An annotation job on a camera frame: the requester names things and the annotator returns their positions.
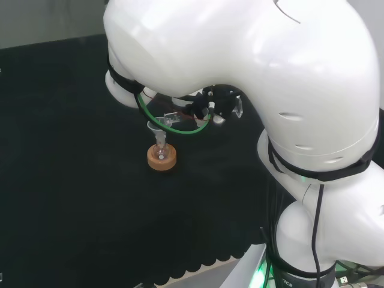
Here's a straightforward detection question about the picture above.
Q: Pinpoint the green cable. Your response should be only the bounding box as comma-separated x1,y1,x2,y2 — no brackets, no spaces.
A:
134,92,211,135

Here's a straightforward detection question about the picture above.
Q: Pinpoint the clear plastic funnel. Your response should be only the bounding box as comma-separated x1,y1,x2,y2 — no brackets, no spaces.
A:
146,117,173,148

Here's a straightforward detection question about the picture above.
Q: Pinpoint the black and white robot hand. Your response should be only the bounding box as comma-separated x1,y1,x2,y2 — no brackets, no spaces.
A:
172,85,242,125

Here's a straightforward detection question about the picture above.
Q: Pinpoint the black cable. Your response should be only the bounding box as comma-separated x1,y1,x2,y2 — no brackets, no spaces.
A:
310,182,325,275

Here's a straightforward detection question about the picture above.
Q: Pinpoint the round-bottom glass flask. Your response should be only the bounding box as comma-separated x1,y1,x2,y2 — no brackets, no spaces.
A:
151,137,169,161

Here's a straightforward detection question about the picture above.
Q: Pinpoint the cork ring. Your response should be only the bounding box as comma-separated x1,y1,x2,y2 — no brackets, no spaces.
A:
146,143,178,172

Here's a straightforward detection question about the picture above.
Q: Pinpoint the black bench cloth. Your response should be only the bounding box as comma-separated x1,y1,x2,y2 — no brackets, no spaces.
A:
0,33,272,286

